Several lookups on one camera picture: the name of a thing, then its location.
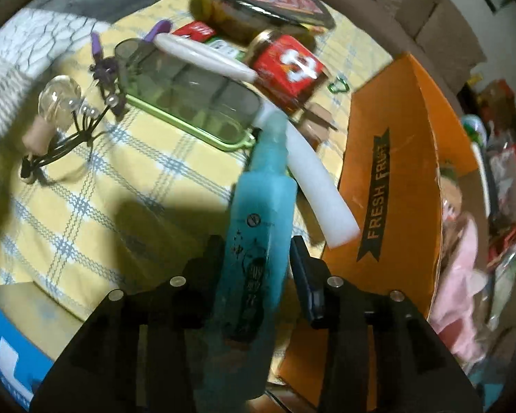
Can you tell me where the yellow plaid cloth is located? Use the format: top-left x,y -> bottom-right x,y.
0,4 -> 396,323

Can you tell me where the small green can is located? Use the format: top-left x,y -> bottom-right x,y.
206,36 -> 246,59

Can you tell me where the teal spray bottle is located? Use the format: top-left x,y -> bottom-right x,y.
200,112 -> 301,413

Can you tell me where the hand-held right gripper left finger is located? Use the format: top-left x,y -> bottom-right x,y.
29,234 -> 226,413

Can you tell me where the round glass bottle wooden cap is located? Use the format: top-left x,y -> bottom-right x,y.
21,74 -> 112,186

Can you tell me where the pink cloth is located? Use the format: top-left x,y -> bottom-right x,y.
430,215 -> 488,366

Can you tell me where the orange cardboard box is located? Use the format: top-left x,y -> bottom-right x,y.
279,52 -> 495,401

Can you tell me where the brown sofa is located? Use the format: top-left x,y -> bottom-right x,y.
292,0 -> 491,95

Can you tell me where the blue and white box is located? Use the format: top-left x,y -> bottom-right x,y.
0,284 -> 84,409

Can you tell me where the white foam tube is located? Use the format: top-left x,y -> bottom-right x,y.
154,34 -> 362,250

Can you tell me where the red Pringles can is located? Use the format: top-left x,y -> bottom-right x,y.
245,29 -> 330,110

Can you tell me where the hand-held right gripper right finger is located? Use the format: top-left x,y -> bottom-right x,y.
289,236 -> 471,413

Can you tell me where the grey white patterned blanket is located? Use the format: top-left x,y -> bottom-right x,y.
0,0 -> 198,147

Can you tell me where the small red can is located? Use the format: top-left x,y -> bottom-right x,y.
172,21 -> 216,41

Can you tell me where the small brown cardboard piece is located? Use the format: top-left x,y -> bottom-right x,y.
299,103 -> 340,149

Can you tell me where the cluttered pile of packets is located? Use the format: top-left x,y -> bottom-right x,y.
458,77 -> 516,379

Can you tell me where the purple handled metal tool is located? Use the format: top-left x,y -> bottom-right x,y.
88,21 -> 173,117

